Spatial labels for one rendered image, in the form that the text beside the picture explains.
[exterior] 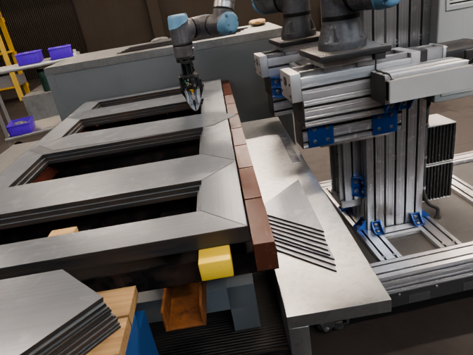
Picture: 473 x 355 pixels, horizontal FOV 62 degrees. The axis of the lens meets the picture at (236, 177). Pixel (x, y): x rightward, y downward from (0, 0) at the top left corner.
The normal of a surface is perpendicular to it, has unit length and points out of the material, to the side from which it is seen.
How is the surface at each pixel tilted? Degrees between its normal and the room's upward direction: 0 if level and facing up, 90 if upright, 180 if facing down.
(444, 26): 90
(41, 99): 90
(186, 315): 0
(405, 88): 90
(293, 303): 0
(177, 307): 0
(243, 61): 90
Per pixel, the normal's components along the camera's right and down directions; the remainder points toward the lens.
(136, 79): 0.07, 0.40
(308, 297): -0.15, -0.90
